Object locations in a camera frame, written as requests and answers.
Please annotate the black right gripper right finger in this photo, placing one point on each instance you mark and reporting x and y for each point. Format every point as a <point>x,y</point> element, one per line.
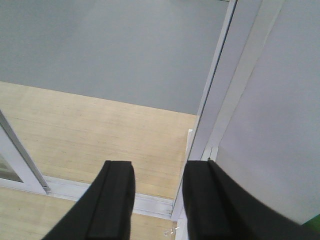
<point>217,208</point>

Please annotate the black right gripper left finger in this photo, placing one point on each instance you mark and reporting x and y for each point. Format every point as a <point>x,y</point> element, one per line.
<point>104,211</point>

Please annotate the white framed transparent door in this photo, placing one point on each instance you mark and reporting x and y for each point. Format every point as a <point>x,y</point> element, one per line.
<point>17,169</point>

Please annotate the white door frame jamb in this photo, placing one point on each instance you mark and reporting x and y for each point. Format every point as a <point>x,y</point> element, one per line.
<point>259,116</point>

